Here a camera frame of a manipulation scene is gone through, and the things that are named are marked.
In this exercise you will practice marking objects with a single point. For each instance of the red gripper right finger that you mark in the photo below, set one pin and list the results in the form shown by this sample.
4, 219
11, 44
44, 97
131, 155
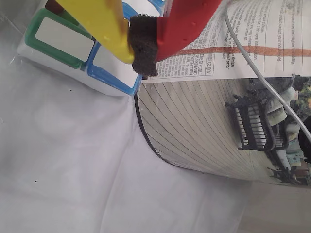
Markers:
184, 24

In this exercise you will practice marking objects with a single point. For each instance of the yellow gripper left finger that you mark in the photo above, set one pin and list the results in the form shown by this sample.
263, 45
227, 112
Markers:
97, 24

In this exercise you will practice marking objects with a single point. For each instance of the weekly pill organizer box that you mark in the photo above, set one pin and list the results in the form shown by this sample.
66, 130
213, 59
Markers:
60, 41

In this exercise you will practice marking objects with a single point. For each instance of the white plastic table cover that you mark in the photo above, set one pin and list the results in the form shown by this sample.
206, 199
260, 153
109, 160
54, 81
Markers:
73, 157

